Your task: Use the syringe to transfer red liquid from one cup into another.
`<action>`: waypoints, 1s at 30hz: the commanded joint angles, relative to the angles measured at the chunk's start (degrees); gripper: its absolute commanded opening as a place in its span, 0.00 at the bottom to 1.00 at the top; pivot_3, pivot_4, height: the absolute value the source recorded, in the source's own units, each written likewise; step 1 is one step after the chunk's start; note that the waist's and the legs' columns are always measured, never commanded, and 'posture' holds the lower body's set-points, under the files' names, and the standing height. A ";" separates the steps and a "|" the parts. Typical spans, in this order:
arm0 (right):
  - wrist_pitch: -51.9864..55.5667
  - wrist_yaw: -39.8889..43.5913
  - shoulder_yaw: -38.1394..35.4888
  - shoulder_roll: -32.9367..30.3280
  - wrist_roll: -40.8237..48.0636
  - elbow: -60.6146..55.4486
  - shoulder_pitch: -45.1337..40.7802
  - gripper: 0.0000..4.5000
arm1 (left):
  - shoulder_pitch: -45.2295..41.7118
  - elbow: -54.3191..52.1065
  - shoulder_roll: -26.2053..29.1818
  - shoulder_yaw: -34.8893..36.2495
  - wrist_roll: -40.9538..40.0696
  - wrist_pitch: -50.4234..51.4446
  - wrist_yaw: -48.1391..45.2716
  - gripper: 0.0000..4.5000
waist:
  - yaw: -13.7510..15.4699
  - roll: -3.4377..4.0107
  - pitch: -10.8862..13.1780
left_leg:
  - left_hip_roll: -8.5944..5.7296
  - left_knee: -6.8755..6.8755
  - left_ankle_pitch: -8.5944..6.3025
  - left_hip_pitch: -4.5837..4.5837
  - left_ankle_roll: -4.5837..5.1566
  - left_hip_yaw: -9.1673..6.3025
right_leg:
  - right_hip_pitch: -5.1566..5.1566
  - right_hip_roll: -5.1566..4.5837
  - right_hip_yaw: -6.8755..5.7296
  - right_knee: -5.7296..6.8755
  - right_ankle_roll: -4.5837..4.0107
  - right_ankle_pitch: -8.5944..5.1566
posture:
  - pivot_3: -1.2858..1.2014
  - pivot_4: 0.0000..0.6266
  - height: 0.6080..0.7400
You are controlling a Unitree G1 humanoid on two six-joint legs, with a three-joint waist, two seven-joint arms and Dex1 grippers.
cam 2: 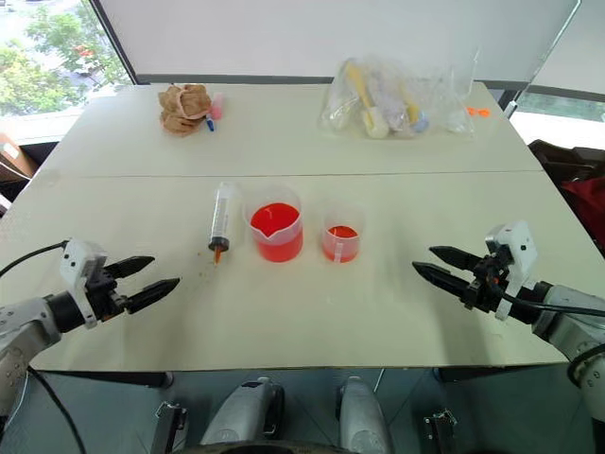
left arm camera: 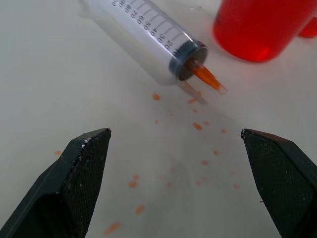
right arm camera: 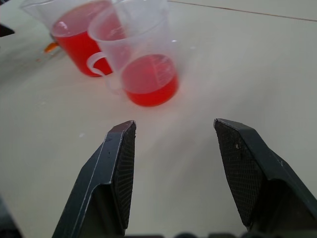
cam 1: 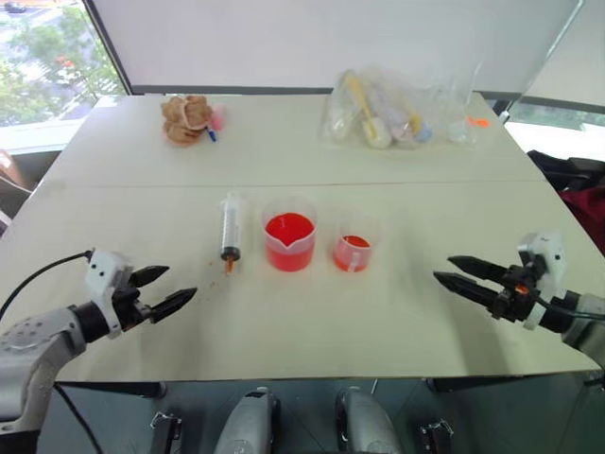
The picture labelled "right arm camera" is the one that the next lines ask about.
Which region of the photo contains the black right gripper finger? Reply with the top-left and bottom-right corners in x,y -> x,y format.
0,22 -> 15,38
213,118 -> 317,238
51,120 -> 137,238

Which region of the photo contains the small clear measuring cup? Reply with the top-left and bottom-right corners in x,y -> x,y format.
87,0 -> 180,108

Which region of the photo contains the small orange object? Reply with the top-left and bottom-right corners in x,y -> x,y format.
37,33 -> 62,61

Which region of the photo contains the large clear measuring cup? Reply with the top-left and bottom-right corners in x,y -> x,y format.
20,0 -> 129,77

